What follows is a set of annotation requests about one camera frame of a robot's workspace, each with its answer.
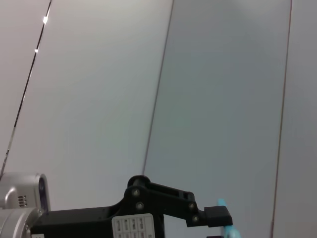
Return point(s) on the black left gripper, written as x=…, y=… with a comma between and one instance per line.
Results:
x=86, y=223

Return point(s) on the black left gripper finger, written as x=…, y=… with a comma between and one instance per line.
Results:
x=218, y=215
x=214, y=237

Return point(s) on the blue scissors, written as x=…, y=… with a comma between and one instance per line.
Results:
x=230, y=232

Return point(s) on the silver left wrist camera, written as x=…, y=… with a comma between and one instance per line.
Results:
x=19, y=186

